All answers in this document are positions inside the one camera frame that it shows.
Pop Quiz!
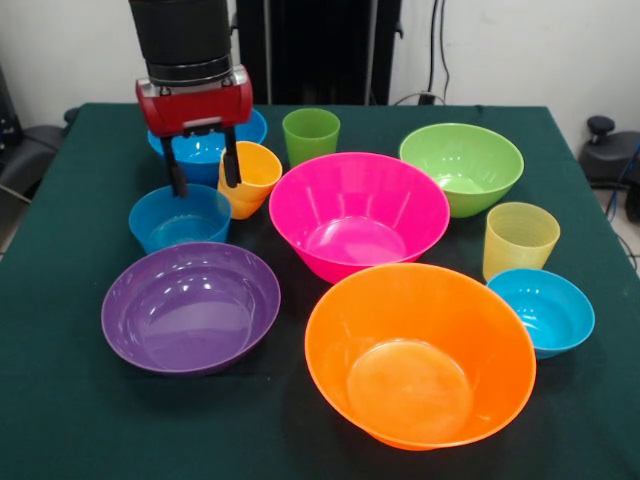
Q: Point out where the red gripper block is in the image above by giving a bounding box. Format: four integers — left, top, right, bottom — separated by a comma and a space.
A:
135, 81, 255, 200

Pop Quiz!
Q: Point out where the translucent blue ribbed bowl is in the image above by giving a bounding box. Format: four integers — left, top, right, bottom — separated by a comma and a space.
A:
128, 183, 233, 255

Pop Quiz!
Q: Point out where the large blue plastic bowl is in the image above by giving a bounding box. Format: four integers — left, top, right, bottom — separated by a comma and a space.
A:
146, 107, 269, 187

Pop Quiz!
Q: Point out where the yellow-orange plastic cup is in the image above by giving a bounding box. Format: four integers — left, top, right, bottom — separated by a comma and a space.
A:
217, 140, 284, 201
218, 187, 271, 221

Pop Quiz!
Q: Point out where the green plastic cup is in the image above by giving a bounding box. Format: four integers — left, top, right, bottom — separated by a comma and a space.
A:
281, 107, 342, 169

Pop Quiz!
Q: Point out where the purple plastic bowl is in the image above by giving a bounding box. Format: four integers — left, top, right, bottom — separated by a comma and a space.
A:
100, 241, 282, 377

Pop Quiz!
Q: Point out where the large pink plastic bowl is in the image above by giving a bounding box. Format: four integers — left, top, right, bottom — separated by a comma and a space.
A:
268, 151, 451, 285

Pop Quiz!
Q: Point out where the black office chair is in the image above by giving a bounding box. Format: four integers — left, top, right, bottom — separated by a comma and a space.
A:
0, 107, 81, 204

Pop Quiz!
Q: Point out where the dark green tablecloth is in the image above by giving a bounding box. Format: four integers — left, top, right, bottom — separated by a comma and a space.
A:
0, 102, 640, 480

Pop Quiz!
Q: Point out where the green plastic bowl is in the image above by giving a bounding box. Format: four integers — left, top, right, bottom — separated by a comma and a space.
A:
398, 123, 525, 219

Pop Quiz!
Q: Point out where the large orange plastic bowl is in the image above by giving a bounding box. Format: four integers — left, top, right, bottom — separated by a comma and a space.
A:
304, 262, 538, 451

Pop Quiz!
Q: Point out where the translucent yellow plastic cup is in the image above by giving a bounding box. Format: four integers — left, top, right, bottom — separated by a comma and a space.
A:
482, 201, 561, 282

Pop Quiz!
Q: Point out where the small cyan plastic bowl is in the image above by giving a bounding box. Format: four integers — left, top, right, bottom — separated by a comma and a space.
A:
485, 268, 596, 360

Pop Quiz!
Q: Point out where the black swivel chair base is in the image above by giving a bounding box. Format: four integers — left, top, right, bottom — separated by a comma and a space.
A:
579, 115, 640, 224

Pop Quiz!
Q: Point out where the black hanging cable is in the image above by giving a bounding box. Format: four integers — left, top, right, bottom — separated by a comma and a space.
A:
392, 0, 452, 106

